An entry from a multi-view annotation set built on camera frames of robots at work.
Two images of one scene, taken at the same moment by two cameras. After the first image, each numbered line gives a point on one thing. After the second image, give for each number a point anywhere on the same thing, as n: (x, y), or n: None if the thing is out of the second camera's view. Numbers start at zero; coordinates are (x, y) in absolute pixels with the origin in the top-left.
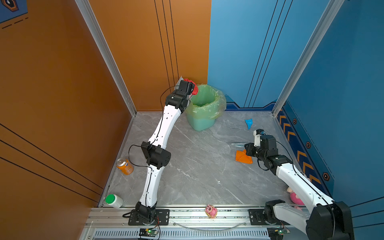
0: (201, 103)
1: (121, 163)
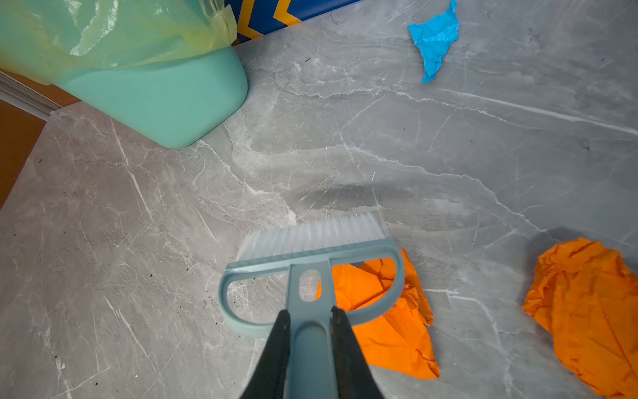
0: (166, 69)
1: None
